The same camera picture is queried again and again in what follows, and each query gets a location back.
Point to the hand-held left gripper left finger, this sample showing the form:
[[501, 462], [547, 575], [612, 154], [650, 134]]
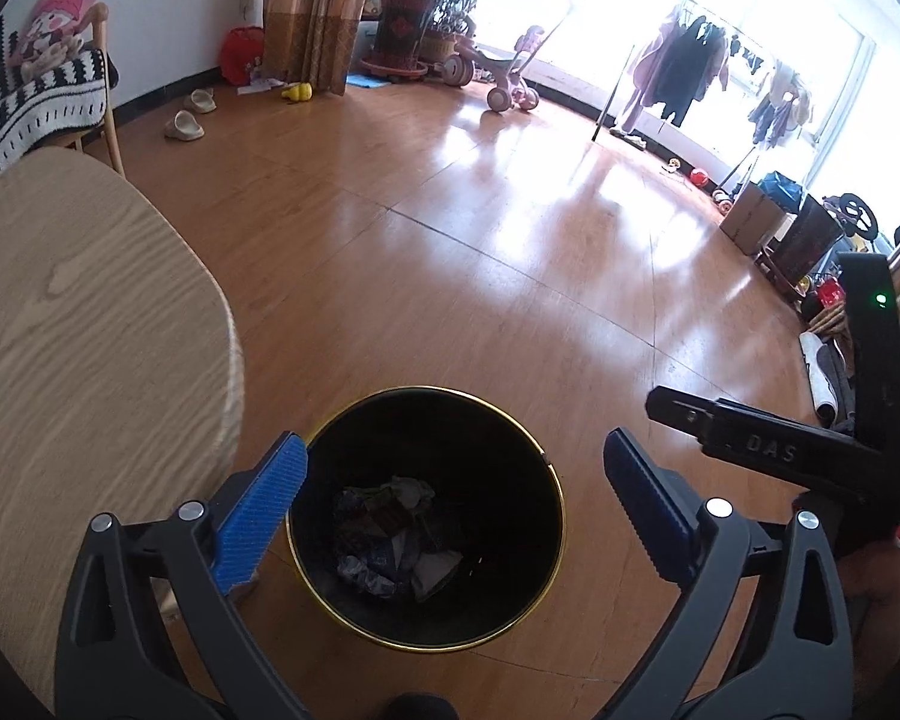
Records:
[[266, 510]]

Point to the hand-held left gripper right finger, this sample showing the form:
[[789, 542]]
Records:
[[649, 506]]

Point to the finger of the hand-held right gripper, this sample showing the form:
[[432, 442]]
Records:
[[679, 411]]

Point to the pile of wrappers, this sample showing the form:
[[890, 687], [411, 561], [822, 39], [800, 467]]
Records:
[[397, 540]]

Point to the black bin with gold rim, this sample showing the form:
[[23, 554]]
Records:
[[495, 465]]

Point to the person's right hand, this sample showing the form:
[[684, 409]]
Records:
[[881, 600]]

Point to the rolled white mat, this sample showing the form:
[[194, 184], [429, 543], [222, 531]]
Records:
[[817, 379]]

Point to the cardboard box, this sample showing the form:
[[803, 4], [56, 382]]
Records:
[[754, 221]]

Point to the dark woven basket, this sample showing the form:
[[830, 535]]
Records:
[[806, 247]]

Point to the red ball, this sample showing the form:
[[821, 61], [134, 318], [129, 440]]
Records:
[[699, 178]]

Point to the blue bag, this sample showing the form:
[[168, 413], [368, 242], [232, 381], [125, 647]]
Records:
[[780, 191]]

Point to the black yellow toy car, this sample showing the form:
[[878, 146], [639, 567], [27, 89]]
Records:
[[859, 221]]

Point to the person's dark shoe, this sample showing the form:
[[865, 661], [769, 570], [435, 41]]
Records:
[[420, 709]]

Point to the small hanging clothes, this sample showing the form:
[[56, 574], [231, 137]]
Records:
[[780, 109]]

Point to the black hanging coat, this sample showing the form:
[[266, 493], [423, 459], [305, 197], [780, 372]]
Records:
[[686, 75]]

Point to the pink hanging coat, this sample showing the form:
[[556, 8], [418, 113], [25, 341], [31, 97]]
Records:
[[649, 75]]

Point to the pink kids tricycle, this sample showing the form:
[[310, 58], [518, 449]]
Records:
[[514, 79]]

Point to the beige slipper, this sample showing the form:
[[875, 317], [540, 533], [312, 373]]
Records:
[[184, 126], [201, 101]]

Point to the metal clothes rack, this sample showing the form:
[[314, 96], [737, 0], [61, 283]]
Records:
[[735, 19]]

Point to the grey kids tricycle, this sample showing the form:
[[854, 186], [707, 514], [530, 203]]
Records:
[[461, 60]]

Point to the yellow toy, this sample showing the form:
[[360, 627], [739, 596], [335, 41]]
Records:
[[298, 92]]

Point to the paper sheet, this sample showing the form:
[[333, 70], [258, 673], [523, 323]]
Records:
[[259, 86]]

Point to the woven plant basket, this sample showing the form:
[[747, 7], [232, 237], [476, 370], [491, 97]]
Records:
[[439, 47]]

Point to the blue floor mat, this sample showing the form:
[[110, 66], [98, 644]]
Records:
[[364, 81]]

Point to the wheeled pot tray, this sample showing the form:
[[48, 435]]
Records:
[[394, 73]]

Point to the red bag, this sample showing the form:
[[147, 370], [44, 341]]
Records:
[[241, 56]]

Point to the dark red plant pot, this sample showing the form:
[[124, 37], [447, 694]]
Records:
[[401, 30]]

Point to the brown patterned curtain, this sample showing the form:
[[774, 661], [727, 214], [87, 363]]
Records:
[[319, 15]]

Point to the pink cartoon cushion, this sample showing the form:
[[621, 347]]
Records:
[[52, 34]]

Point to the wooden sofa frame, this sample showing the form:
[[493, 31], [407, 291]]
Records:
[[109, 105]]

